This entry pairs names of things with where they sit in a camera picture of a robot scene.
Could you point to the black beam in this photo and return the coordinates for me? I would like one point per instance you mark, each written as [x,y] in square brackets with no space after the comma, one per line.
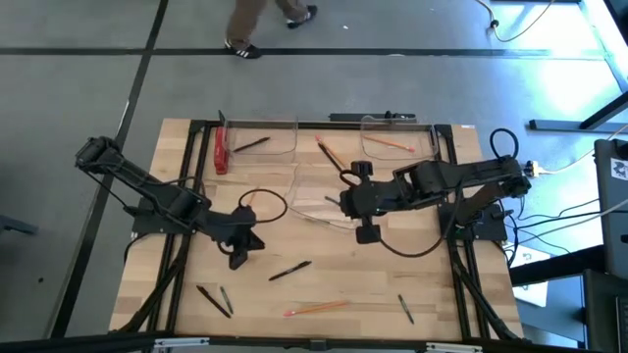
[554,267]

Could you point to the grey cabinet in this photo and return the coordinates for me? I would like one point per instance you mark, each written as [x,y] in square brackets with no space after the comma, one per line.
[613,220]

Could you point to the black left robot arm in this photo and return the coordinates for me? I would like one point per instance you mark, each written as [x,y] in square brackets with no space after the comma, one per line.
[127,171]

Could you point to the black desk leg frame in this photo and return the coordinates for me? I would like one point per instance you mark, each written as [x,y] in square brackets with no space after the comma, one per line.
[564,125]

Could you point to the black pen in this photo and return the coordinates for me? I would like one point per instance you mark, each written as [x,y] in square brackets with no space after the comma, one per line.
[290,270]
[213,301]
[251,144]

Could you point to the white paper sheet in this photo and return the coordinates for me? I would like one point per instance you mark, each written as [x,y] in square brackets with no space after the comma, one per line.
[532,294]

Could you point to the red stapler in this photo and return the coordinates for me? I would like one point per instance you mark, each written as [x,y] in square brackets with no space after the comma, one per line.
[221,152]

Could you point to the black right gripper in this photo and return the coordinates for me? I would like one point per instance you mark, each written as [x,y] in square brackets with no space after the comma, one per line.
[368,198]

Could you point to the silver metal bracket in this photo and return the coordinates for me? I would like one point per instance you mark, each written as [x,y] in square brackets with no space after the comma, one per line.
[454,348]
[181,343]

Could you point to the green pen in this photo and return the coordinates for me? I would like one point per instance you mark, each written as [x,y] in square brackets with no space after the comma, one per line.
[405,309]
[226,300]

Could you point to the black aluminium frame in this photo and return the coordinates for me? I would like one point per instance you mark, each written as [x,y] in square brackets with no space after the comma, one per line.
[306,126]

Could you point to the clear plastic bin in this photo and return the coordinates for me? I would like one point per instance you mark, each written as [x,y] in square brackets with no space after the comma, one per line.
[427,142]
[279,142]
[309,196]

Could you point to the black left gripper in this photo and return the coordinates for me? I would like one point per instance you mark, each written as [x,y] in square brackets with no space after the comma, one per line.
[235,235]

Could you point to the dark cabinet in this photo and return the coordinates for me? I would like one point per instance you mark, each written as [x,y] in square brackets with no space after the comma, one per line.
[603,314]

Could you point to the person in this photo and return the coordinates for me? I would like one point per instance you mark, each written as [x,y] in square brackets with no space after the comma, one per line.
[245,24]

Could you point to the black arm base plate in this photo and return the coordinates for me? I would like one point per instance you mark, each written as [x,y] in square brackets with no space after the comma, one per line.
[493,230]
[147,225]

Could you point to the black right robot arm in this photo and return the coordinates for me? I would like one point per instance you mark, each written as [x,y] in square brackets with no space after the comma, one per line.
[466,174]

